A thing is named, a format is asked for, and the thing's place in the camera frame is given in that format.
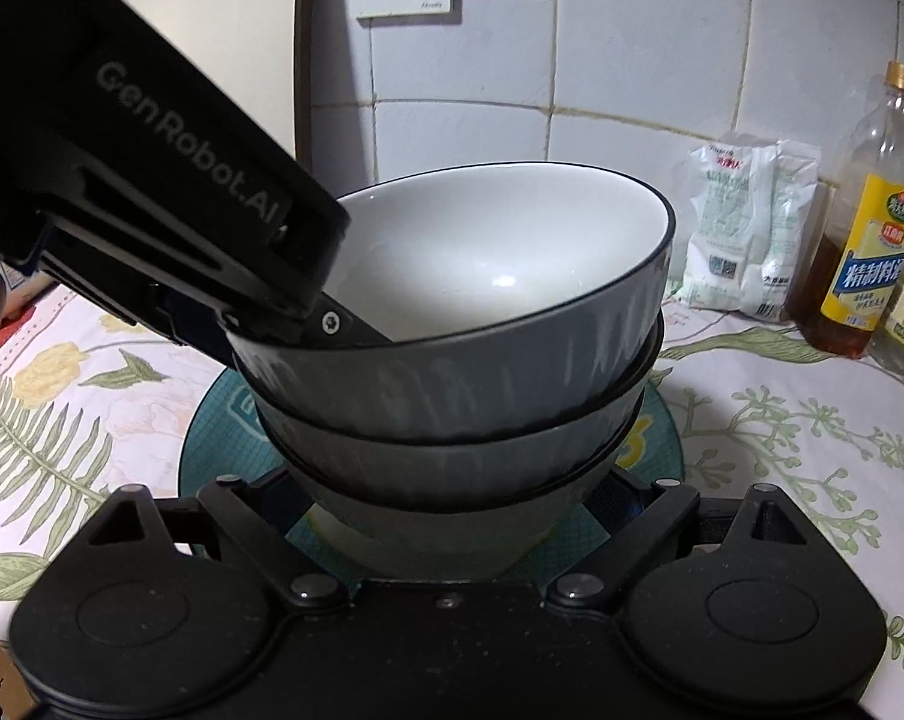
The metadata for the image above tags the white ribbed bowl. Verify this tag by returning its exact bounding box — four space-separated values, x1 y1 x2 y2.
223 163 678 445
279 390 648 582
253 307 667 515

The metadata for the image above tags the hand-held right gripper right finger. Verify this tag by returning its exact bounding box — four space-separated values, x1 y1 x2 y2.
546 467 815 610

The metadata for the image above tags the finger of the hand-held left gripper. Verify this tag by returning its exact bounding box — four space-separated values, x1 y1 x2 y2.
140 281 235 368
302 298 398 351

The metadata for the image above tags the cooking oil bottle yellow label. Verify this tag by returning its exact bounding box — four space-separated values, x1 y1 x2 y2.
786 60 904 357

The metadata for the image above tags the floral tablecloth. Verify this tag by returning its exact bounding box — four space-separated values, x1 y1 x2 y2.
0 281 904 720

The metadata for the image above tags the white cutting board black rim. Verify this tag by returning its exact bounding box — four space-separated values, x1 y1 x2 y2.
114 0 310 173

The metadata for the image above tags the white seasoning packet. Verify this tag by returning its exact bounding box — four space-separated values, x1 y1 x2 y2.
681 139 779 312
741 139 822 323

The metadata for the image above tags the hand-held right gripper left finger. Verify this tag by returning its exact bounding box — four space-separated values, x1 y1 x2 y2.
88 474 349 610

